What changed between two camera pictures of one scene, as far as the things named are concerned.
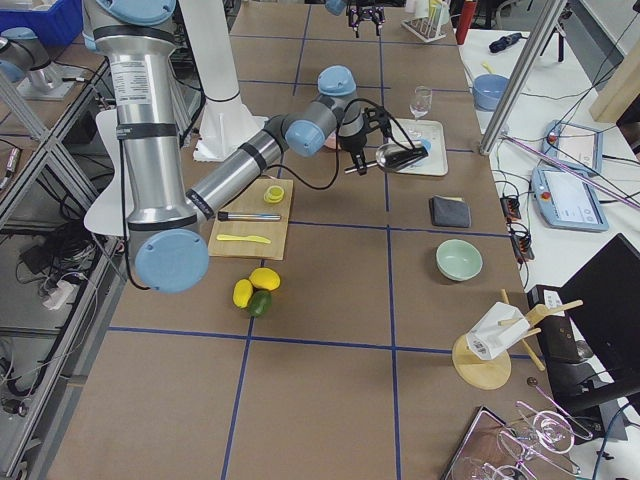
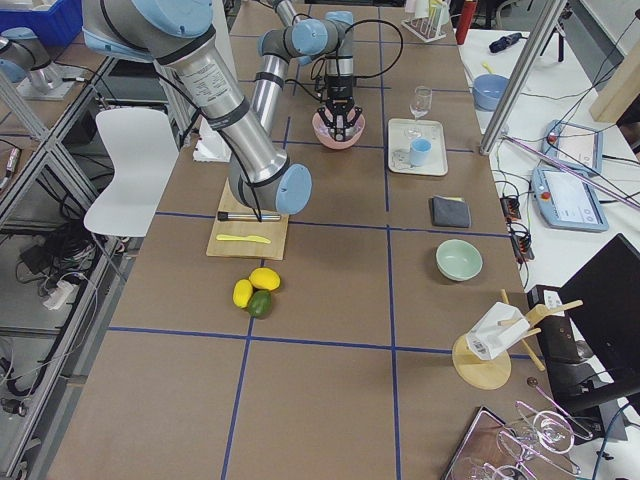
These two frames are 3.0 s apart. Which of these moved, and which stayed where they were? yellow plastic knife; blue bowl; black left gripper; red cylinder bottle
Moved: black left gripper
Stayed: blue bowl; red cylinder bottle; yellow plastic knife
